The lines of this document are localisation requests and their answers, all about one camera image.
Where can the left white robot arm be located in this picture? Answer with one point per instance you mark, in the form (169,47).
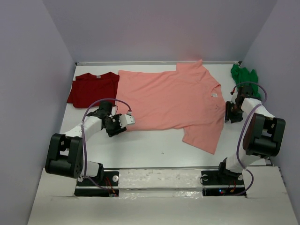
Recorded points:
(67,153)

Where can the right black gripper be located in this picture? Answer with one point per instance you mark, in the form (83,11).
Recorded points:
(228,116)

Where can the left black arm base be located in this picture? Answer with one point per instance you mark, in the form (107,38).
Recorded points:
(104,184)

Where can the white foam block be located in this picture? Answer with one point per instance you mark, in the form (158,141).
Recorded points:
(159,178)

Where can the folded red t-shirt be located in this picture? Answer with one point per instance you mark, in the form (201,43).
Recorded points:
(88,88)

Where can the pink polo shirt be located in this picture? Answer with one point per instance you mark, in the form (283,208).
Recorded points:
(188,98)

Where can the aluminium rear table rail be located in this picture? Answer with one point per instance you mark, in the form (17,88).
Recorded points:
(119,63)

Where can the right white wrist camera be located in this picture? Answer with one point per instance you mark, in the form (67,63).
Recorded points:
(234,94)

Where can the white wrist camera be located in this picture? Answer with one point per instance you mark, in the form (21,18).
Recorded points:
(234,94)
(126,119)

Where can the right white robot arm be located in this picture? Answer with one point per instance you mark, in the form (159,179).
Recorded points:
(261,135)

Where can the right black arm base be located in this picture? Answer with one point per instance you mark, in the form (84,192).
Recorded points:
(221,182)

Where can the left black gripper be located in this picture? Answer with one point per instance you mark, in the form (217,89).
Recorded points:
(118,130)

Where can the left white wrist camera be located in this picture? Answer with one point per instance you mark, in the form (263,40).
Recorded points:
(126,119)

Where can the crumpled green t-shirt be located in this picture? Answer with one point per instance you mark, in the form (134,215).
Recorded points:
(242,74)

